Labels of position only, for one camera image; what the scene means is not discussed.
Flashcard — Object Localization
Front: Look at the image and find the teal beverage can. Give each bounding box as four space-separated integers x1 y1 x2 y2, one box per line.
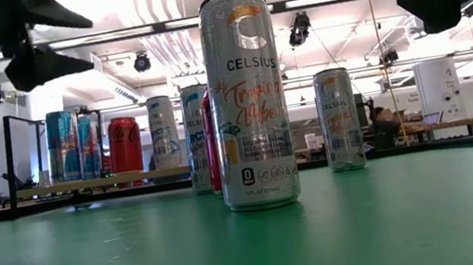
73 113 106 180
41 108 86 185

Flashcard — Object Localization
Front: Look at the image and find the red beverage can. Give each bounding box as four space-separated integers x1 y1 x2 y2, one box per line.
196 87 226 197
103 113 148 177

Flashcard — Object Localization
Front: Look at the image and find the white can black lid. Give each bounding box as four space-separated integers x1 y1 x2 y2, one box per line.
144 93 185 172

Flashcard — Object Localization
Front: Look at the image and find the white can yellow print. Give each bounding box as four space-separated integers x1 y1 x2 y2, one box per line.
310 64 370 176
193 0 305 216

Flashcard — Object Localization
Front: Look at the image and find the white can blue print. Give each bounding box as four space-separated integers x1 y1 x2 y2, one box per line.
177 83 224 196

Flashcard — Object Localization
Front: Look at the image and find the white printed column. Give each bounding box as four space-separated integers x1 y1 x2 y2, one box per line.
411 55 465 127

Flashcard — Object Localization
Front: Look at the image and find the open laptop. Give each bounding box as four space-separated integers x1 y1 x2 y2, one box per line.
421 110 446 127

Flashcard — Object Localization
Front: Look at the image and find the wooden desk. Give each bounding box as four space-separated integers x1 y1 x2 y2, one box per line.
400 116 473 147

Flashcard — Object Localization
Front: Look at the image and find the black computer monitor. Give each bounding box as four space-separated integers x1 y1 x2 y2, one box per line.
354 91 374 130

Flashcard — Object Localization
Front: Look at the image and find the person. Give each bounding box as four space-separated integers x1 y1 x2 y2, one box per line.
367 102 407 152

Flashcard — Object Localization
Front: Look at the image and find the thin hanging cord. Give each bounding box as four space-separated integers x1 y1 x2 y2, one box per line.
361 0 411 150

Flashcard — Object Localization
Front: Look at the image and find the black ceiling-hung camera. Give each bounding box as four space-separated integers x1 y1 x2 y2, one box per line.
377 46 401 69
283 9 315 48

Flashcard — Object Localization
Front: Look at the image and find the wooden shelf with black frame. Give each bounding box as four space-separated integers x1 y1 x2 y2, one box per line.
0 89 193 210

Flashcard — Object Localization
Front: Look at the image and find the black aluminium table frame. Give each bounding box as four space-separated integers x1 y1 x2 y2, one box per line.
0 133 473 227

